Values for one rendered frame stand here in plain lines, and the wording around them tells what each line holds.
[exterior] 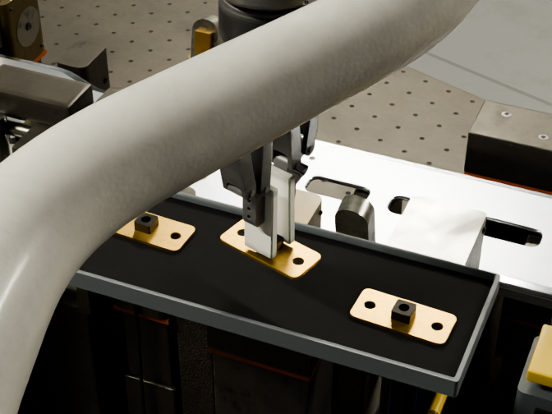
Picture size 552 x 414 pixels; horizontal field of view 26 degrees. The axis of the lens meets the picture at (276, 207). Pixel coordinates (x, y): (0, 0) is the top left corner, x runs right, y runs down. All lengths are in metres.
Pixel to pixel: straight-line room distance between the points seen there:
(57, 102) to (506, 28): 2.70
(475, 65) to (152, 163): 3.04
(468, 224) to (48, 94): 0.44
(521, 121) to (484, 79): 2.04
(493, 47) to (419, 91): 1.56
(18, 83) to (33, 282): 0.73
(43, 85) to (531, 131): 0.59
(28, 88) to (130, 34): 1.07
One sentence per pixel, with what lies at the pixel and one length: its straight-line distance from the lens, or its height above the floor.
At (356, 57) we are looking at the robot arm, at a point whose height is 1.53.
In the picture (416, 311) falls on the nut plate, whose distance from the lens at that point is 1.01.
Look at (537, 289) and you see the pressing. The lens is 1.29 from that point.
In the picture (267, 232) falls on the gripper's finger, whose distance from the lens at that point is 0.97.
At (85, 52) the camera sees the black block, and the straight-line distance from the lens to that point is 1.70.
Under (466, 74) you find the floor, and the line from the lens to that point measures 3.55.
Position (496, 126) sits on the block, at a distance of 1.48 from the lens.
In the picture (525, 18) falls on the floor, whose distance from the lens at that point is 3.87.
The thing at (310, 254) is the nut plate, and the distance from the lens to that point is 1.00.
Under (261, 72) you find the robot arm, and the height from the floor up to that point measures 1.53.
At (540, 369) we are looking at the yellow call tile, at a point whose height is 1.16.
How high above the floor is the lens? 1.85
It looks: 38 degrees down
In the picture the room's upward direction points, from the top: straight up
